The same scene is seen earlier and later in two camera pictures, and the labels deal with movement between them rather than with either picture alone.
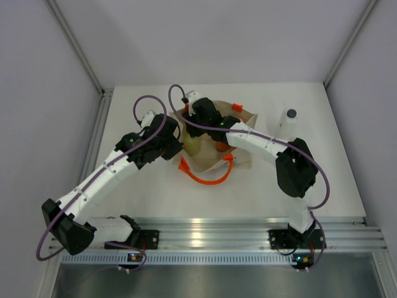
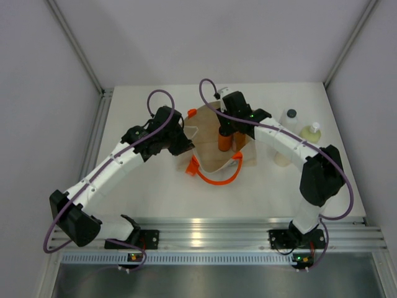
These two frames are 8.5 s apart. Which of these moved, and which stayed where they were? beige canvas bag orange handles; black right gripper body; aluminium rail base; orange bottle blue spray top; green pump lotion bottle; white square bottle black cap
Moved: beige canvas bag orange handles; black right gripper body; green pump lotion bottle
Stayed: white square bottle black cap; orange bottle blue spray top; aluminium rail base
